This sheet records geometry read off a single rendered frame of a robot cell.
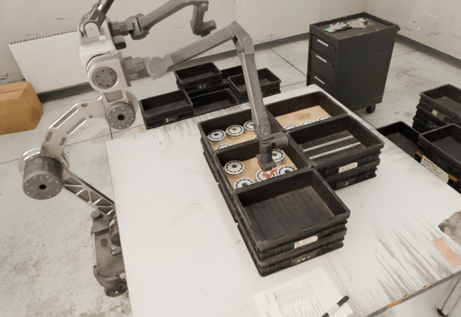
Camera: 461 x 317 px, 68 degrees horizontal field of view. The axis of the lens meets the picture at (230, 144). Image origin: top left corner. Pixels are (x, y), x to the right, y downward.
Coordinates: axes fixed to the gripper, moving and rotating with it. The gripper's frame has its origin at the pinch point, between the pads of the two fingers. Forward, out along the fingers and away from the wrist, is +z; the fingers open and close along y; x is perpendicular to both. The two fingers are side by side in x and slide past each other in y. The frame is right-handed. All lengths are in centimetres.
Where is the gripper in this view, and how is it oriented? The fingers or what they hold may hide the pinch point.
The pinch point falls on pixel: (265, 173)
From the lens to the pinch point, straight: 165.8
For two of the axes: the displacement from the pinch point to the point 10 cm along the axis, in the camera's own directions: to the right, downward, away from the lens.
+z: 0.7, 7.8, 6.2
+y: -3.3, -5.7, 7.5
